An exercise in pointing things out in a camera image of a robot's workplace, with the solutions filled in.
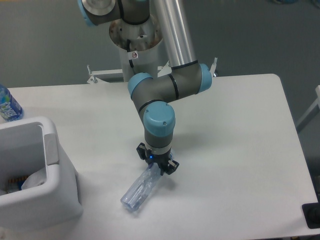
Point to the blue labelled water bottle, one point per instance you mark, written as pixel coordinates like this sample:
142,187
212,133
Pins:
10,109

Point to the clear plastic bottle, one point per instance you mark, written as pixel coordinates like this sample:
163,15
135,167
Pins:
141,188

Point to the blue snack packet in bin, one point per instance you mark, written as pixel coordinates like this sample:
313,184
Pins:
15,184

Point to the white plastic trash can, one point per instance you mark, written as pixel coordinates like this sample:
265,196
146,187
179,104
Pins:
26,146

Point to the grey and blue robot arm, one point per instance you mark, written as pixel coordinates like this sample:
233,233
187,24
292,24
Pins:
180,75

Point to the white base bracket right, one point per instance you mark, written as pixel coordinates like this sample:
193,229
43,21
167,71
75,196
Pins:
213,68

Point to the white base bracket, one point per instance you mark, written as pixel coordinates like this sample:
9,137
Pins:
213,68
104,76

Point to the white base bracket left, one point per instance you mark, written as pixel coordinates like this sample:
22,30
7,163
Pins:
104,76

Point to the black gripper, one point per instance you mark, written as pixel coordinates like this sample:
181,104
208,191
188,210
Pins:
164,161

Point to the white metal frame right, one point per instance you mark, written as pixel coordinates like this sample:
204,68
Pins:
310,113

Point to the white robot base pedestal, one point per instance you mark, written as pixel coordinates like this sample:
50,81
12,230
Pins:
138,46

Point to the black clamp at table edge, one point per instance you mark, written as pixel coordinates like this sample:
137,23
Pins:
311,213

